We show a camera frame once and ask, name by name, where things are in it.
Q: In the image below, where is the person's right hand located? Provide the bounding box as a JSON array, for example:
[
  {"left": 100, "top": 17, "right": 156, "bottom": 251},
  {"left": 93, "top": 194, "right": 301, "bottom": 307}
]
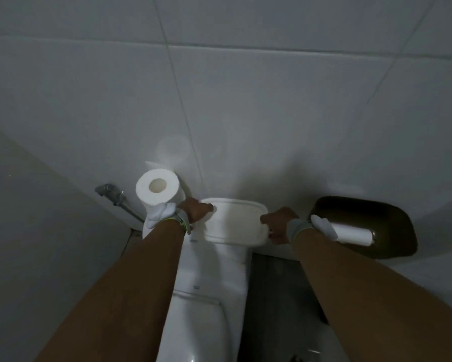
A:
[{"left": 260, "top": 206, "right": 300, "bottom": 245}]

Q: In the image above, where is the person's left hand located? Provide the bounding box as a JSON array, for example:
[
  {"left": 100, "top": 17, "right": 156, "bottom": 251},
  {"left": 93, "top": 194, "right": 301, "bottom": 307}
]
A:
[{"left": 183, "top": 198, "right": 214, "bottom": 225}]

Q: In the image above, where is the white holder lid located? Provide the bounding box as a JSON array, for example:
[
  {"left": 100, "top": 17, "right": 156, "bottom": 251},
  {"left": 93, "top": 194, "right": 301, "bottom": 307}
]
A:
[{"left": 200, "top": 198, "right": 269, "bottom": 247}]

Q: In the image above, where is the brown wall paper holder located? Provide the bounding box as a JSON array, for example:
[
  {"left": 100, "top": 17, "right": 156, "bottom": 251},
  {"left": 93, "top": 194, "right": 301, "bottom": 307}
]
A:
[{"left": 308, "top": 196, "right": 418, "bottom": 260}]

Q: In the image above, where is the person's left forearm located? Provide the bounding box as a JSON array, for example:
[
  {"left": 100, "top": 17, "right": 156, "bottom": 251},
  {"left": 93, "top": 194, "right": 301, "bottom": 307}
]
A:
[{"left": 33, "top": 220, "right": 187, "bottom": 362}]

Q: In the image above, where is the person's right forearm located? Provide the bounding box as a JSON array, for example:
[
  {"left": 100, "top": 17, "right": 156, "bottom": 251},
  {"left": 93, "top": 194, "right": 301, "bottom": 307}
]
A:
[{"left": 292, "top": 229, "right": 452, "bottom": 362}]

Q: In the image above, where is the white tracker with gray wristband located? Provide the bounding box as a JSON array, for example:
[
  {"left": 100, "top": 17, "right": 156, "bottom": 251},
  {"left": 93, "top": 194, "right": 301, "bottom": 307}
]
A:
[
  {"left": 286, "top": 214, "right": 340, "bottom": 242},
  {"left": 145, "top": 201, "right": 193, "bottom": 235}
]

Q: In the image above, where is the chrome bidet sprayer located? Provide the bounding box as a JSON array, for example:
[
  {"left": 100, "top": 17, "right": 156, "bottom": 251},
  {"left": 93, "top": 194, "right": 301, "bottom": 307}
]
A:
[{"left": 94, "top": 183, "right": 146, "bottom": 224}]

